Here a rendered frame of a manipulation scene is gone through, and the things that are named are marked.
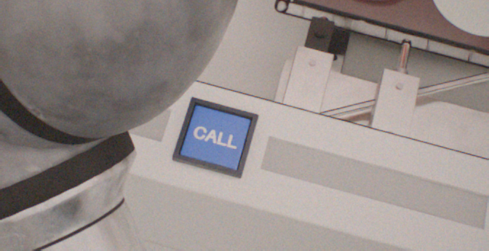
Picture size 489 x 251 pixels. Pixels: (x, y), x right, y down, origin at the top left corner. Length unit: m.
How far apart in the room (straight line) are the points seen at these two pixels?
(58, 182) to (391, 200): 0.38
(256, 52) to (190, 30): 0.58
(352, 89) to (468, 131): 0.11
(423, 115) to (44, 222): 0.51
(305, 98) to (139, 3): 0.49
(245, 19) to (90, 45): 0.62
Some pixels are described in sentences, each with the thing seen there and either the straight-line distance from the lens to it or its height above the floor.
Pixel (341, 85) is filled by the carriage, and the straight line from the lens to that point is 0.91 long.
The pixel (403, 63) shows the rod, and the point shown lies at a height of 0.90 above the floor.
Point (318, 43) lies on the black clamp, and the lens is 0.90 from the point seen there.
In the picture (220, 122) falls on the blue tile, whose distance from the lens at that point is 0.78.
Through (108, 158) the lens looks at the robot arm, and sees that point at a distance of 0.47.
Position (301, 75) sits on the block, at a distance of 0.87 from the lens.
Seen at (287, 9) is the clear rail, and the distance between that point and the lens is 0.92.
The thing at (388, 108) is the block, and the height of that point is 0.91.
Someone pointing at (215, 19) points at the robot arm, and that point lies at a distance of 0.41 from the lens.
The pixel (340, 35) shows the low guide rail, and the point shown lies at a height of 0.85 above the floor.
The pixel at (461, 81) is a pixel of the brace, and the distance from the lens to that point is 0.92.
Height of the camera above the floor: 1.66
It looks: 62 degrees down
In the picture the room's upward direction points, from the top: 11 degrees clockwise
